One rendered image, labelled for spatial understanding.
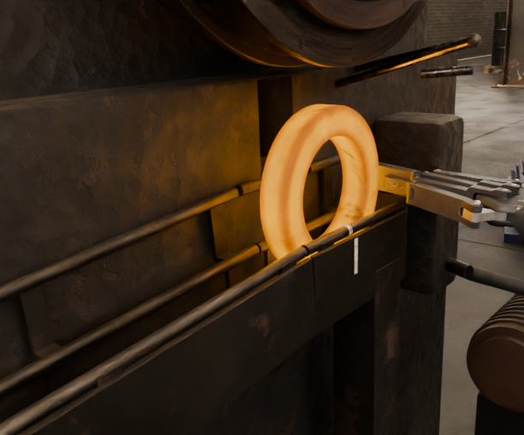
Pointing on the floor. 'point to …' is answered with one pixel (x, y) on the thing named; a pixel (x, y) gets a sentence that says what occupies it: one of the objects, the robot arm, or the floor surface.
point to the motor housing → (514, 368)
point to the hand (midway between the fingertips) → (389, 178)
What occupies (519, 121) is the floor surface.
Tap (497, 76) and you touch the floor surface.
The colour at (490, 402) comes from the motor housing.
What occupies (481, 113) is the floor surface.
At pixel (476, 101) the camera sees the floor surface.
